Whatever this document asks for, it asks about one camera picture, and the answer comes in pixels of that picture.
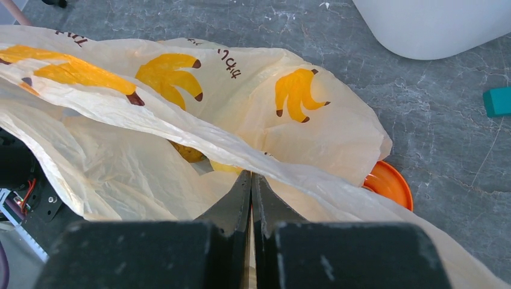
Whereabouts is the teal flat rectangular block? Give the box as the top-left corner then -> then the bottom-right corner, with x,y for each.
483,87 -> 511,117

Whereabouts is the pink tripod easel stand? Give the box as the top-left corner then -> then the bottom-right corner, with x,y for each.
1,0 -> 68,26

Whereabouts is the orange curved toy piece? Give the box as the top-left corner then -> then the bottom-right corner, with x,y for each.
362,161 -> 413,211

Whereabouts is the white plastic basin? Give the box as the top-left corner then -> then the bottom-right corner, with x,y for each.
354,0 -> 510,60

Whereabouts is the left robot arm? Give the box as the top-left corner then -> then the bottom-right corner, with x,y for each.
1,128 -> 62,222

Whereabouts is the yellow fake fruit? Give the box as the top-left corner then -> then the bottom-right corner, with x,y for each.
169,140 -> 243,175

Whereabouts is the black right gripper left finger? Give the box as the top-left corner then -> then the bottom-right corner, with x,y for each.
36,171 -> 251,288

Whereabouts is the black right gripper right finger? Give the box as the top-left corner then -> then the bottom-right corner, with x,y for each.
251,173 -> 451,288

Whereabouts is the cream banana print plastic bag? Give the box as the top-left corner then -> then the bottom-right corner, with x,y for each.
1,25 -> 508,288

